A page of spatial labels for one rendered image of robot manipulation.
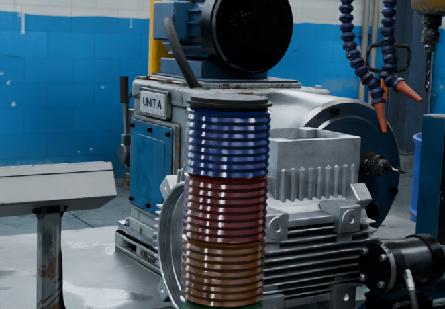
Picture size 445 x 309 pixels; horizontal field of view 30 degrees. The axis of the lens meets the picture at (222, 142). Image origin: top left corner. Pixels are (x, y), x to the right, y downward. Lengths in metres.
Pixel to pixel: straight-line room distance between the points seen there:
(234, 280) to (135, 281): 0.99
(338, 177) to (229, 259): 0.42
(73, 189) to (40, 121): 5.60
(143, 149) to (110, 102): 5.31
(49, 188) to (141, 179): 0.53
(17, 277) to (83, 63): 5.27
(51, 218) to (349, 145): 0.41
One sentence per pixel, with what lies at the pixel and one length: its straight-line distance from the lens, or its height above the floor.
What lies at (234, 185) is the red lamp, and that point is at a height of 1.16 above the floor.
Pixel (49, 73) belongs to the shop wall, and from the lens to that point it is 6.70.
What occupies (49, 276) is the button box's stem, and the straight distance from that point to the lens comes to 1.15.
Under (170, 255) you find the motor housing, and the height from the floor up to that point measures 0.99.
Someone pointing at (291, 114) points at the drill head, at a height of 1.14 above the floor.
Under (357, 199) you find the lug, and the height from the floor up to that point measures 1.08.
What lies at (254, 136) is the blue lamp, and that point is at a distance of 0.56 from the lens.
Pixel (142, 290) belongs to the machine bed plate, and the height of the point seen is 0.80.
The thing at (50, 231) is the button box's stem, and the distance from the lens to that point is 1.13.
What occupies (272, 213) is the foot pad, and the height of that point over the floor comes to 1.07.
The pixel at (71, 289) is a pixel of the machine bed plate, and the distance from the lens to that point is 1.51.
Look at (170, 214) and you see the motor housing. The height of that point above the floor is 1.04.
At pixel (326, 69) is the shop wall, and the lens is 7.99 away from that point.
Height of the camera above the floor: 1.26
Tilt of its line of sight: 8 degrees down
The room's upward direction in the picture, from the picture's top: 2 degrees clockwise
